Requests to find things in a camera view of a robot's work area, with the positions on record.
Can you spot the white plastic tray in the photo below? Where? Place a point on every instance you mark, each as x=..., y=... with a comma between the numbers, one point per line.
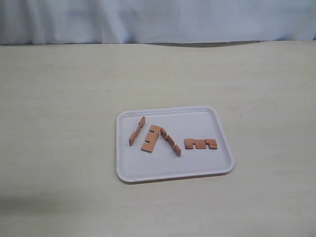
x=194, y=122

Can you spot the white backdrop cloth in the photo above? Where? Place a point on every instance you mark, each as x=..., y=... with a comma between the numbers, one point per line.
x=155, y=21

